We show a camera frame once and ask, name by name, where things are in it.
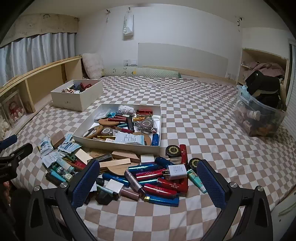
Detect clear pouch with round mirror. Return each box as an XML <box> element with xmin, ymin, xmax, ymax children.
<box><xmin>134</xmin><ymin>116</ymin><xmax>156</xmax><ymax>135</ymax></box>

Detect framed picture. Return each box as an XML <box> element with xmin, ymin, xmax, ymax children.
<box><xmin>0</xmin><ymin>90</ymin><xmax>27</xmax><ymax>129</ymax></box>

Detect fluffy white pillow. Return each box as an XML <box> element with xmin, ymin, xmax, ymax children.
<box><xmin>82</xmin><ymin>53</ymin><xmax>104</xmax><ymax>79</ymax></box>

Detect black bag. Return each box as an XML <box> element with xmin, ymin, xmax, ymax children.
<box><xmin>245</xmin><ymin>70</ymin><xmax>281</xmax><ymax>108</ymax></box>

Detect white blue sachet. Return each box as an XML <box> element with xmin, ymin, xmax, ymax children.
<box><xmin>114</xmin><ymin>132</ymin><xmax>144</xmax><ymax>146</ymax></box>

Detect mauve rectangular lighter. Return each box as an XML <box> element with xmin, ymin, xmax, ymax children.
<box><xmin>125</xmin><ymin>170</ymin><xmax>145</xmax><ymax>195</ymax></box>

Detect clear plastic packet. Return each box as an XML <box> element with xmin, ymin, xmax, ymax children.
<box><xmin>94</xmin><ymin>111</ymin><xmax>113</xmax><ymax>121</ymax></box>

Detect white teal small tube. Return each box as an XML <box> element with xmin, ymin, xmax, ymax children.
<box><xmin>55</xmin><ymin>158</ymin><xmax>75</xmax><ymax>174</ymax></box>

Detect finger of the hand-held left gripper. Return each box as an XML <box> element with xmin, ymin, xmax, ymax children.
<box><xmin>0</xmin><ymin>135</ymin><xmax>18</xmax><ymax>150</ymax></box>
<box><xmin>0</xmin><ymin>142</ymin><xmax>33</xmax><ymax>164</ymax></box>

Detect grey lace cloth ball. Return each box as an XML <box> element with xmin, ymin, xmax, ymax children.
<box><xmin>118</xmin><ymin>105</ymin><xmax>136</xmax><ymax>115</ymax></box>

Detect red glitter lighter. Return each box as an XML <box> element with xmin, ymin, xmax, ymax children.
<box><xmin>143</xmin><ymin>184</ymin><xmax>177</xmax><ymax>197</ymax></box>

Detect black faceted object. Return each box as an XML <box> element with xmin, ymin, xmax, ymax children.
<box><xmin>95</xmin><ymin>191</ymin><xmax>114</xmax><ymax>205</ymax></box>

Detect checkered bed sheet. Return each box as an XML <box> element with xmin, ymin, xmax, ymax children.
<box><xmin>0</xmin><ymin>75</ymin><xmax>296</xmax><ymax>241</ymax></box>

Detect wooden bedside shelf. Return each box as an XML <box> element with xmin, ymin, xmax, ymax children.
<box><xmin>0</xmin><ymin>55</ymin><xmax>84</xmax><ymax>137</ymax></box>

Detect round black gold tin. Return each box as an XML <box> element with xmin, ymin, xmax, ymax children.
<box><xmin>165</xmin><ymin>145</ymin><xmax>181</xmax><ymax>157</ymax></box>
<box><xmin>188</xmin><ymin>158</ymin><xmax>203</xmax><ymax>171</ymax></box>

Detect blue lighter white print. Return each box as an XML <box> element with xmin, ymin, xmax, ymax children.
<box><xmin>102</xmin><ymin>173</ymin><xmax>130</xmax><ymax>187</ymax></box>

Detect white hanging bag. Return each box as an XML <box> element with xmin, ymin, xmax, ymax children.
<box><xmin>122</xmin><ymin>8</ymin><xmax>134</xmax><ymax>36</ymax></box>

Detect long pale wooden block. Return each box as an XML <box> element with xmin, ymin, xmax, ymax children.
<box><xmin>99</xmin><ymin>159</ymin><xmax>131</xmax><ymax>168</ymax></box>

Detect white square box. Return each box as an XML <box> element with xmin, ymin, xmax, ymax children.
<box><xmin>105</xmin><ymin>179</ymin><xmax>125</xmax><ymax>194</ymax></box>

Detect wooden bed frame rail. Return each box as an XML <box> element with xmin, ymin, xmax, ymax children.
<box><xmin>180</xmin><ymin>69</ymin><xmax>232</xmax><ymax>81</ymax></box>

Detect oval wooden mirror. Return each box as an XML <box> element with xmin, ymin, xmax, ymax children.
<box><xmin>82</xmin><ymin>125</ymin><xmax>103</xmax><ymax>139</ymax></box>

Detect clear plastic storage bin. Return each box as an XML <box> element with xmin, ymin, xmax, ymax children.
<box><xmin>233</xmin><ymin>85</ymin><xmax>287</xmax><ymax>138</ymax></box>

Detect light blue packet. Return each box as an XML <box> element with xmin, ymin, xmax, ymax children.
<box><xmin>237</xmin><ymin>85</ymin><xmax>252</xmax><ymax>103</ymax></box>

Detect white deep box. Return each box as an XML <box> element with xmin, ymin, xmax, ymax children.
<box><xmin>50</xmin><ymin>79</ymin><xmax>103</xmax><ymax>112</ymax></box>

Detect red lighter white script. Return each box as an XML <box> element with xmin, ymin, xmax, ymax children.
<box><xmin>157</xmin><ymin>177</ymin><xmax>188</xmax><ymax>193</ymax></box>

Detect beige curtain valance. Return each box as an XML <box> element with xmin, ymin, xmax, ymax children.
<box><xmin>0</xmin><ymin>13</ymin><xmax>80</xmax><ymax>47</ymax></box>

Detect curved wooden paddle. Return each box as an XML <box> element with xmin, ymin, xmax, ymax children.
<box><xmin>99</xmin><ymin>163</ymin><xmax>139</xmax><ymax>179</ymax></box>

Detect brown wooden block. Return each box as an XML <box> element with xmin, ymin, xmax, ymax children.
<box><xmin>51</xmin><ymin>131</ymin><xmax>65</xmax><ymax>149</ymax></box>

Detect shiny red lighter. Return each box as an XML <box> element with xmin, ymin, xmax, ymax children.
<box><xmin>136</xmin><ymin>169</ymin><xmax>168</xmax><ymax>181</ymax></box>

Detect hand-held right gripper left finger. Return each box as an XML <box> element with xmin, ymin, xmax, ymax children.
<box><xmin>24</xmin><ymin>159</ymin><xmax>101</xmax><ymax>241</ymax></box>

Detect shiny blue lighter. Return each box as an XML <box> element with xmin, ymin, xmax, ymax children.
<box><xmin>128</xmin><ymin>164</ymin><xmax>160</xmax><ymax>174</ymax></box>

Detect blue lighter gold cap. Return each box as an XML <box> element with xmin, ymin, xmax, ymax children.
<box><xmin>143</xmin><ymin>195</ymin><xmax>179</xmax><ymax>207</ymax></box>

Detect pile of blue white sachets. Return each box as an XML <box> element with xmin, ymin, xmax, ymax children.
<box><xmin>38</xmin><ymin>133</ymin><xmax>82</xmax><ymax>167</ymax></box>

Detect plain black lighter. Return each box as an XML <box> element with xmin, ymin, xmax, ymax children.
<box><xmin>45</xmin><ymin>173</ymin><xmax>67</xmax><ymax>186</ymax></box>

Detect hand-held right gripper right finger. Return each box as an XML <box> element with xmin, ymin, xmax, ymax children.
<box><xmin>196</xmin><ymin>159</ymin><xmax>273</xmax><ymax>241</ymax></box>

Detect white headboard panel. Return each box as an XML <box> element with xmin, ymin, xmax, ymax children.
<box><xmin>138</xmin><ymin>42</ymin><xmax>229</xmax><ymax>78</ymax></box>

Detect white shallow box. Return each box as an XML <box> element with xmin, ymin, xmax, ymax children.
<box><xmin>72</xmin><ymin>103</ymin><xmax>162</xmax><ymax>156</ymax></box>

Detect dark blue lighter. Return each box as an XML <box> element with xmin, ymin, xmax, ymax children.
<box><xmin>154</xmin><ymin>156</ymin><xmax>175</xmax><ymax>166</ymax></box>

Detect red lighter white characters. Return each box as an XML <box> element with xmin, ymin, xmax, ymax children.
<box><xmin>68</xmin><ymin>161</ymin><xmax>88</xmax><ymax>170</ymax></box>

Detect brown wooden wedge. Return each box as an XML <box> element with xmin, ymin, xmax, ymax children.
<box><xmin>112</xmin><ymin>150</ymin><xmax>140</xmax><ymax>163</ymax></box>

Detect wooden cubby shelf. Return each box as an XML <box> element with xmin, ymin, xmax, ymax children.
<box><xmin>237</xmin><ymin>47</ymin><xmax>290</xmax><ymax>93</ymax></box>

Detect short pale wooden block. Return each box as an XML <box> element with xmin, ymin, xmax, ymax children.
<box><xmin>74</xmin><ymin>148</ymin><xmax>93</xmax><ymax>165</ymax></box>

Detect grey blue curtain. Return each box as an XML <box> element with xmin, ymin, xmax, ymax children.
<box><xmin>0</xmin><ymin>32</ymin><xmax>78</xmax><ymax>87</ymax></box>

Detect small white box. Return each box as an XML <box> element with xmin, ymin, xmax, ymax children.
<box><xmin>140</xmin><ymin>153</ymin><xmax>155</xmax><ymax>164</ymax></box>

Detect white charger plug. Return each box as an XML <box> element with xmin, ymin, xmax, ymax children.
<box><xmin>165</xmin><ymin>164</ymin><xmax>188</xmax><ymax>181</ymax></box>

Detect black lighter silver print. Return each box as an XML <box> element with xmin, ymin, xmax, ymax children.
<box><xmin>94</xmin><ymin>153</ymin><xmax>113</xmax><ymax>163</ymax></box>

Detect pink clothes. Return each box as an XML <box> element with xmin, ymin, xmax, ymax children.
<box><xmin>243</xmin><ymin>61</ymin><xmax>286</xmax><ymax>78</ymax></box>

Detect wooden comb handle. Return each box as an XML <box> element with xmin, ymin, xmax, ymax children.
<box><xmin>97</xmin><ymin>118</ymin><xmax>121</xmax><ymax>127</ymax></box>

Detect light blue lighter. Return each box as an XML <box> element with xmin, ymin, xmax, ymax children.
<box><xmin>49</xmin><ymin>170</ymin><xmax>67</xmax><ymax>183</ymax></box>

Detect rose gold lighter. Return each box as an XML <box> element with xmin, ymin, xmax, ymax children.
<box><xmin>120</xmin><ymin>188</ymin><xmax>140</xmax><ymax>201</ymax></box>

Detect green illustrated lighter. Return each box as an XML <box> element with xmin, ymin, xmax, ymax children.
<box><xmin>97</xmin><ymin>184</ymin><xmax>118</xmax><ymax>200</ymax></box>

